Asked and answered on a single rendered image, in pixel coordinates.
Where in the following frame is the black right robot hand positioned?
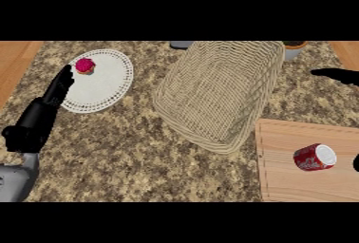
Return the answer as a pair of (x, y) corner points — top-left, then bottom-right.
(310, 67), (359, 173)

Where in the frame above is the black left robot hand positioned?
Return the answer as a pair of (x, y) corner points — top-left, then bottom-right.
(0, 64), (75, 154)

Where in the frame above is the red soda can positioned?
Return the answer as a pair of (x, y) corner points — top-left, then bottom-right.
(291, 142), (338, 172)

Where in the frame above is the beige wicker basket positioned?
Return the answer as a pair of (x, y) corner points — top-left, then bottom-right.
(152, 40), (288, 155)

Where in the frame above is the light wooden cutting board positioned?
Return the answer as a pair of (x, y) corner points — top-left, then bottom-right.
(254, 118), (359, 203)

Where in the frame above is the white pot with plant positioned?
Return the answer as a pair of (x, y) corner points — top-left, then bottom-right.
(281, 40), (310, 62)

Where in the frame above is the white round lace placemat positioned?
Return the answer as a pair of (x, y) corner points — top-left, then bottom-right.
(59, 48), (134, 114)

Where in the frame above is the pink frosted cupcake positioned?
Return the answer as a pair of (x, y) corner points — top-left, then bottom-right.
(74, 57), (96, 76)

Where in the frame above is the dark grey object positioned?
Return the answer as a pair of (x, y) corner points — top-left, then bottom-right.
(168, 40), (196, 50)

